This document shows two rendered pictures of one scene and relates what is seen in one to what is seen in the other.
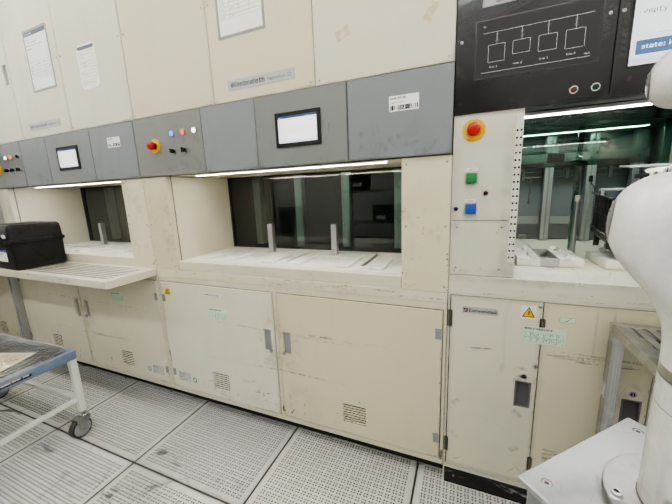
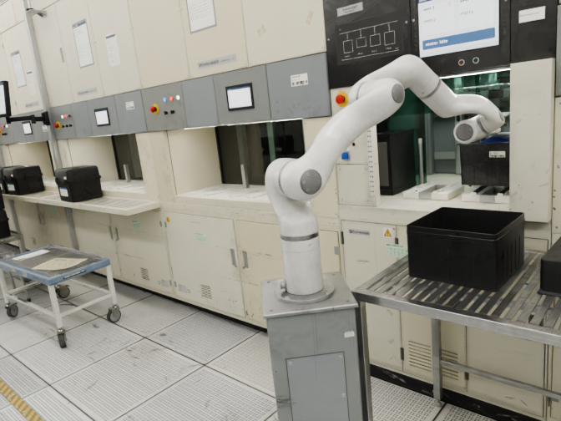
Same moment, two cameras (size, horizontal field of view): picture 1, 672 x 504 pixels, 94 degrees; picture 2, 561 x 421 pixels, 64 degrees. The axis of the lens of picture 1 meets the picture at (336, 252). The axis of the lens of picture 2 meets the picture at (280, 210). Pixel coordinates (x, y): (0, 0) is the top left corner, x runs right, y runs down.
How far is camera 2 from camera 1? 1.30 m
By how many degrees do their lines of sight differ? 19
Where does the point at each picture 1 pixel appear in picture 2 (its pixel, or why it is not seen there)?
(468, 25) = (331, 27)
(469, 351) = (356, 263)
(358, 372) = not seen: hidden behind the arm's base
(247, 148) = (211, 111)
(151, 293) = (158, 221)
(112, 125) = (128, 93)
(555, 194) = (506, 129)
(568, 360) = not seen: hidden behind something
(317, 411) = not seen: hidden behind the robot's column
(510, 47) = (355, 43)
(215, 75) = (189, 58)
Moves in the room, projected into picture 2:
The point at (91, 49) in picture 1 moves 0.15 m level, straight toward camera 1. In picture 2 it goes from (114, 38) to (113, 33)
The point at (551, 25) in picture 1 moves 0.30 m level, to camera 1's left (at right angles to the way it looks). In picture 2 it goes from (376, 29) to (304, 40)
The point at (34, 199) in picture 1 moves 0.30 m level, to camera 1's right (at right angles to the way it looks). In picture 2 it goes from (80, 146) to (108, 144)
